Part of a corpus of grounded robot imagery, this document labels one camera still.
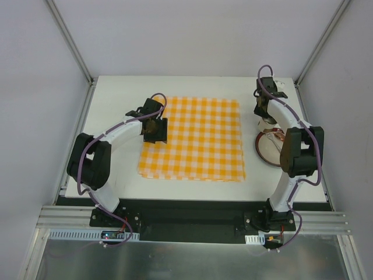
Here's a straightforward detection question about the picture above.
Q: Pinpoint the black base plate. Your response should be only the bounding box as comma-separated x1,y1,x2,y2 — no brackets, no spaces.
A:
89,199,295,244

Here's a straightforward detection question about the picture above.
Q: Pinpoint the orange checkered cloth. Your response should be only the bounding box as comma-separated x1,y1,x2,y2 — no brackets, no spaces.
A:
138,96,245,182

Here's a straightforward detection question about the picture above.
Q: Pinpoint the left frame post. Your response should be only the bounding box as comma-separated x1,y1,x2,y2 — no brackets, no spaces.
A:
44,0,94,85

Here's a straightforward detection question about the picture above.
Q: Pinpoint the frame post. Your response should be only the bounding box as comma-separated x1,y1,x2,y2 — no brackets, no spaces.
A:
294,0,353,89
44,0,94,85

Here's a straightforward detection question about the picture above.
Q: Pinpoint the copper spoon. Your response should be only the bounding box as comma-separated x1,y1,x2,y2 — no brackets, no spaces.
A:
275,132,285,142

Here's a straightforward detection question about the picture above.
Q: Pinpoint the metal cup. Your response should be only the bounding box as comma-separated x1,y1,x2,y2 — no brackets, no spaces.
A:
257,118,276,134

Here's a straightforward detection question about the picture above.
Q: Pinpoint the right cable duct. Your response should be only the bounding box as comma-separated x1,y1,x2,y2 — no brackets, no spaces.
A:
245,234,265,246

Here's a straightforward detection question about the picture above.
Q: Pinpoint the right frame post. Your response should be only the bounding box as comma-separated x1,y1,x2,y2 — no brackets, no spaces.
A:
294,0,353,89

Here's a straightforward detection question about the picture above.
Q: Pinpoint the left cable duct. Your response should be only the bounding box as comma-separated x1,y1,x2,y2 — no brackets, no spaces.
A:
49,229,140,242

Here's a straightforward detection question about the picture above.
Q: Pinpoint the red rimmed ceramic plate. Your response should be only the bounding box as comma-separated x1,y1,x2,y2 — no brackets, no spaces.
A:
255,128,285,167

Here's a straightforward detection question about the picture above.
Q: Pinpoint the aluminium front rail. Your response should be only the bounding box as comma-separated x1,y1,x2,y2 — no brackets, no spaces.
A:
37,206,351,235

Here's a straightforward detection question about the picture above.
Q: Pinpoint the cable duct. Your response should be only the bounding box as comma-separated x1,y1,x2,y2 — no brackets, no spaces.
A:
49,229,140,242
245,234,265,246

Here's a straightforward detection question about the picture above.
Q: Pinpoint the silver fork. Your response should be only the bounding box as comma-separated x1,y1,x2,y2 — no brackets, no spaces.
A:
265,132,281,153

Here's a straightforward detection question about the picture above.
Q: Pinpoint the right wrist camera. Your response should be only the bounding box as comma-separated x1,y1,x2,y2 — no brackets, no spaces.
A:
274,80,286,93

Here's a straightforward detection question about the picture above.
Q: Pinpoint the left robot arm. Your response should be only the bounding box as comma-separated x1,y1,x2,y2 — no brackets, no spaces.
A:
66,93,168,227

